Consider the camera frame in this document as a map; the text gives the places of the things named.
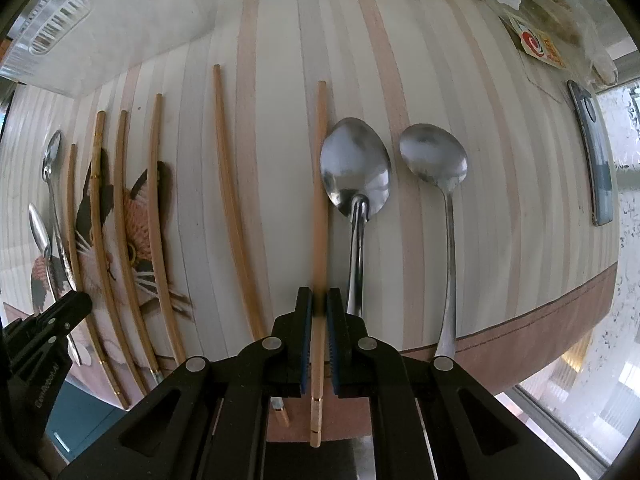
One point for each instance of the teal cabinet door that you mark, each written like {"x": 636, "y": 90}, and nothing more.
{"x": 78, "y": 419}

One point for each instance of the steel spoon far left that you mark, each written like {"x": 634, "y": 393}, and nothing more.
{"x": 43, "y": 242}

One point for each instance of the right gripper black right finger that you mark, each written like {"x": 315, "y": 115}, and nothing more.
{"x": 428, "y": 423}

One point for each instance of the cat pattern striped table mat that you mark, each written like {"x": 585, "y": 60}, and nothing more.
{"x": 534, "y": 272}

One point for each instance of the plain wooden chopstick slanted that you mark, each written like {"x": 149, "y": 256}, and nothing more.
{"x": 244, "y": 272}

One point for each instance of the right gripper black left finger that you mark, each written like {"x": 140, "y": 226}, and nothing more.
{"x": 207, "y": 419}

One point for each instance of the orange red small card box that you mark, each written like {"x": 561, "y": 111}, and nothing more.
{"x": 536, "y": 43}

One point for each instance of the steel spoon patterned handle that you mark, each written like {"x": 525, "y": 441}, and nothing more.
{"x": 50, "y": 156}

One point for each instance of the wooden chopstick green band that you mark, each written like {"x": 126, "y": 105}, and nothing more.
{"x": 156, "y": 239}
{"x": 128, "y": 249}

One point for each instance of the clear plastic organizer bin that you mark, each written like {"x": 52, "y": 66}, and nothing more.
{"x": 72, "y": 47}

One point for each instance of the steel spoon far right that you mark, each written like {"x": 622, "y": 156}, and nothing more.
{"x": 435, "y": 156}

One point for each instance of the crumpled plastic bag snacks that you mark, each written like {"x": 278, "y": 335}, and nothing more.
{"x": 583, "y": 30}

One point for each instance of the blue smartphone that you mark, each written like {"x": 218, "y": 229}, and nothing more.
{"x": 598, "y": 162}

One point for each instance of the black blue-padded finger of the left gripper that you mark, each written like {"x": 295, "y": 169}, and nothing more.
{"x": 35, "y": 363}

